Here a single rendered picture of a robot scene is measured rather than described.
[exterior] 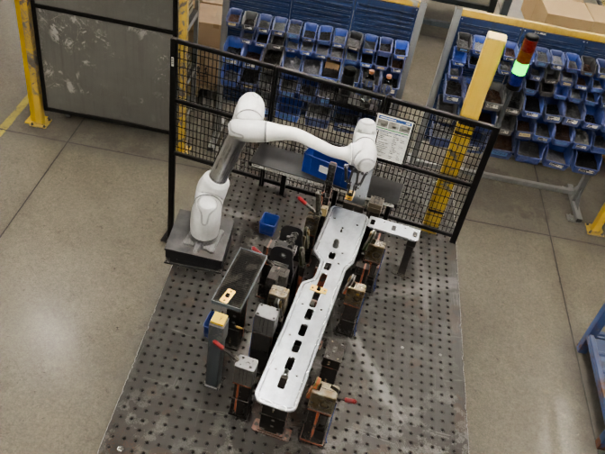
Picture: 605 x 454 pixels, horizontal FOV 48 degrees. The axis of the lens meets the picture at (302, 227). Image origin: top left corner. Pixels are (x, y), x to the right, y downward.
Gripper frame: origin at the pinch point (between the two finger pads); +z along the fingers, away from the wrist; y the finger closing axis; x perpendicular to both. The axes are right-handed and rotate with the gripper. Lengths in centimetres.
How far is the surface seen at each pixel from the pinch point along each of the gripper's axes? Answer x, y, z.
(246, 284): -73, -30, 13
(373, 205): 23.1, 12.1, 24.6
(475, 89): 58, 47, -42
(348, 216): 13.4, 1.1, 29.1
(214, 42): 243, -167, 73
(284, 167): 36, -44, 26
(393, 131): 54, 11, -6
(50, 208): 47, -213, 129
